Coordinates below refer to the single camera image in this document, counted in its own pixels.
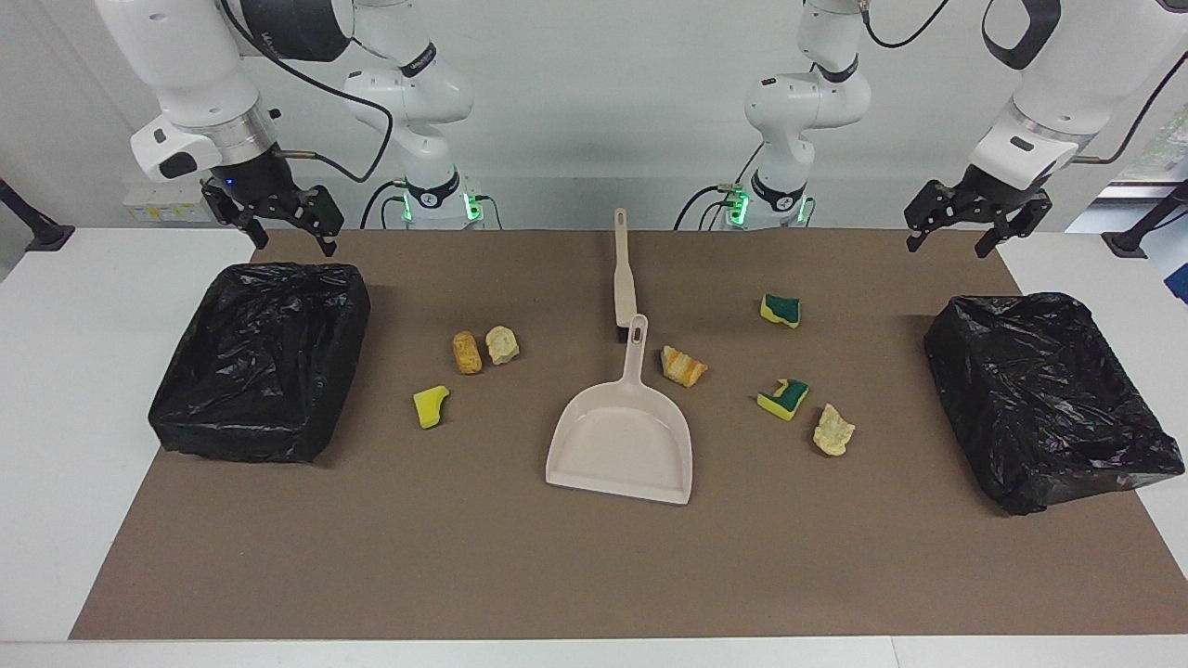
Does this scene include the striped orange croissant piece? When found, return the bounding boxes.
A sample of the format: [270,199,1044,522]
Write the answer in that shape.
[661,345,709,388]

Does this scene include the blue panel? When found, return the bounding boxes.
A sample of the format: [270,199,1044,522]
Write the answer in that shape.
[1146,232,1188,305]

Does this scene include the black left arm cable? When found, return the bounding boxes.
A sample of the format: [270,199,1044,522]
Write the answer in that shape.
[859,0,1188,168]

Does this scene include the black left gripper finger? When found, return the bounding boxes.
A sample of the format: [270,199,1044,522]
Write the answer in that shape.
[975,190,1054,259]
[905,181,975,253]

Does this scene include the pale yellow bread piece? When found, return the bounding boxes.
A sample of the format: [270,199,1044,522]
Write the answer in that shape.
[813,403,856,457]

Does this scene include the notched green yellow sponge piece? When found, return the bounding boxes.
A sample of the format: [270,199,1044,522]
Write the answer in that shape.
[756,378,809,422]

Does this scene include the beige hand brush black bristles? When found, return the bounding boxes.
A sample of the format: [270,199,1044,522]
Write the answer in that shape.
[613,208,639,342]

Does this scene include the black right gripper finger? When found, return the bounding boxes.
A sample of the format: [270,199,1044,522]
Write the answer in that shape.
[283,186,345,258]
[201,179,270,250]

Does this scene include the black stand foot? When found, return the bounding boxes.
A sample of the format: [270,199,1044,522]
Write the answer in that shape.
[0,176,76,253]
[1102,181,1188,259]

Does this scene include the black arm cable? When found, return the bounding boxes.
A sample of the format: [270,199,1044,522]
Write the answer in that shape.
[218,0,395,184]
[859,0,1188,168]

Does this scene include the brown table mat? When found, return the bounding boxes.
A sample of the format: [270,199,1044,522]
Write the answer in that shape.
[70,228,1188,641]

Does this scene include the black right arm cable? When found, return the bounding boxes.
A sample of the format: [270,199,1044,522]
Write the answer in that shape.
[218,0,395,184]

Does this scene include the black bag lined bin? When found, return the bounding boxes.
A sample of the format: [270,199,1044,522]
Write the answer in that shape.
[148,263,372,464]
[923,292,1186,516]

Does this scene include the beige plastic dustpan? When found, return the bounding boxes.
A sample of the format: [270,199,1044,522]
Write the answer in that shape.
[545,314,693,506]

